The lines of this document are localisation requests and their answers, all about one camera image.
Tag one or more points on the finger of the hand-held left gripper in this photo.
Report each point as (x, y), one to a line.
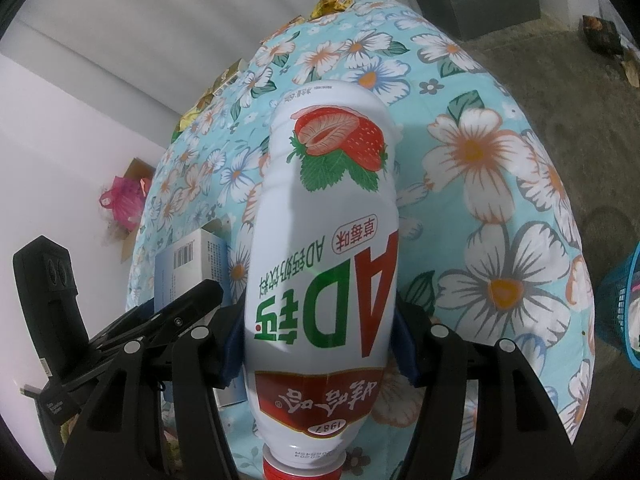
(122, 327)
(192, 302)

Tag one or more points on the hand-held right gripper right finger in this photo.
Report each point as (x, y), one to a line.
(405, 342)

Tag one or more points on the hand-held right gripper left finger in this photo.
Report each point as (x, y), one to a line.
(232, 355)

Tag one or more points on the white strawberry drink bottle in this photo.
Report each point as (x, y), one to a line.
(320, 260)

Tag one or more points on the blue plastic basket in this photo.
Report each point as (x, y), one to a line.
(617, 300)

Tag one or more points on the blue carton box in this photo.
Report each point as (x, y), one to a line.
(192, 260)

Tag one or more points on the pink plastic bag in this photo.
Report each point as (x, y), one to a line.
(122, 200)

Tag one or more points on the blue floral cloth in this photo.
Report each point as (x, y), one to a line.
(475, 185)

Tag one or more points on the yellow green snack wrapper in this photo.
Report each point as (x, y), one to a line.
(225, 80)

